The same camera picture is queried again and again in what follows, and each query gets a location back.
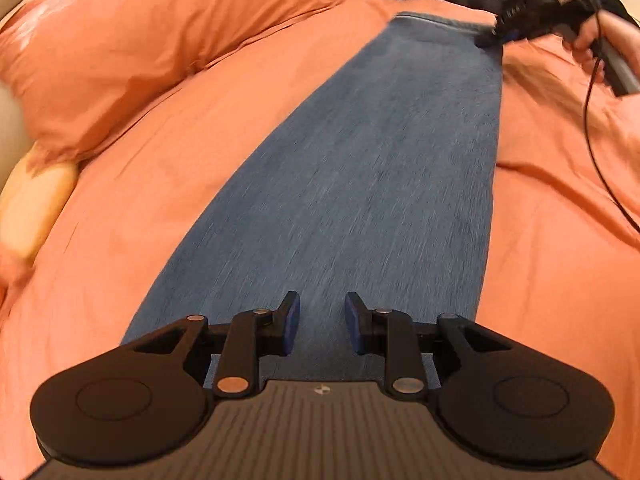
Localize blue denim jeans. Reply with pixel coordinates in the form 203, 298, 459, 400
125, 13, 502, 380

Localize person's right hand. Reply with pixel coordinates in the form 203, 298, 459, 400
562, 8, 640, 84

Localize yellow cushion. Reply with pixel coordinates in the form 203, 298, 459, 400
1, 148, 79, 263

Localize plain orange pillow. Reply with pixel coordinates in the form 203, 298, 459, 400
1, 0, 328, 168

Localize black cable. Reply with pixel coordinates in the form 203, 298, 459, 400
581, 0, 640, 236

